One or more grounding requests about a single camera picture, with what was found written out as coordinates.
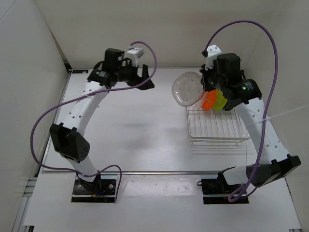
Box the green plate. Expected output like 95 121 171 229
212 90 227 111

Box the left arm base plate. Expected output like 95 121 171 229
71 175 117 203

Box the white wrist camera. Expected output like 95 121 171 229
126 47 144 67
201 45 222 71

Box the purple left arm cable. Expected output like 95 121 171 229
30 41 159 203

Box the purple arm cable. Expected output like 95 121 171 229
207 20 278 202
30 41 159 203

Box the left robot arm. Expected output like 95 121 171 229
50 47 155 193

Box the orange plate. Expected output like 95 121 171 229
202 89 217 111

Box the white zip tie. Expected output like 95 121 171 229
249 104 309 126

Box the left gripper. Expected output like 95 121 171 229
114 59 154 90

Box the blue label sticker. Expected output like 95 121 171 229
72 70 88 74

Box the wire dish rack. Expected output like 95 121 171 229
186 102 250 145

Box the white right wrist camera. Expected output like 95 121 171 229
201 45 222 71

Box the clear glass plate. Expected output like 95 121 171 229
171 72 205 107

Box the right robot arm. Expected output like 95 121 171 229
200 53 301 193

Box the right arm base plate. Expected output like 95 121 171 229
197 172 249 205

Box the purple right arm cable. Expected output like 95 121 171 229
207 20 278 202

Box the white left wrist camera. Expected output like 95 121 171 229
126 47 144 67

